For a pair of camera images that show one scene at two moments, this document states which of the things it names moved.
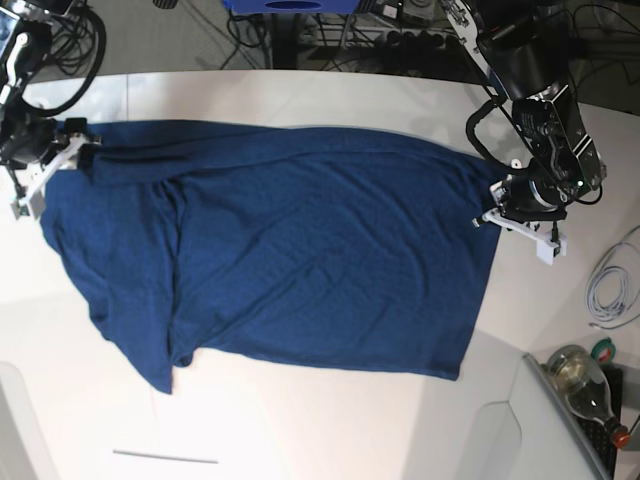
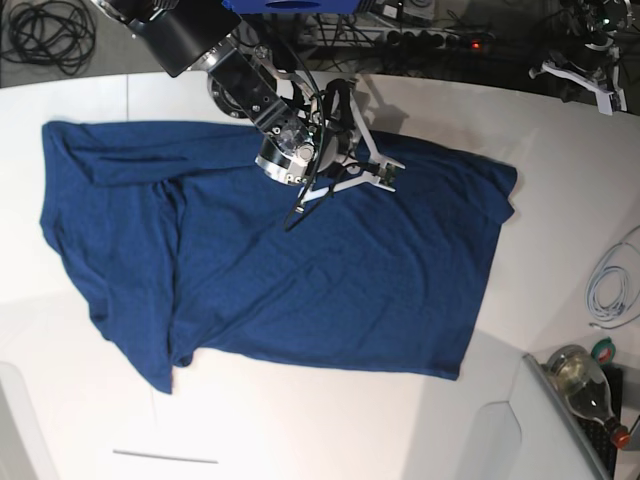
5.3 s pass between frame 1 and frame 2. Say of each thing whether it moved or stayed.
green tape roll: stayed
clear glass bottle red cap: stayed
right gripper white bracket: moved
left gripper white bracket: moved
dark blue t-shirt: stayed
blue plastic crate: stayed
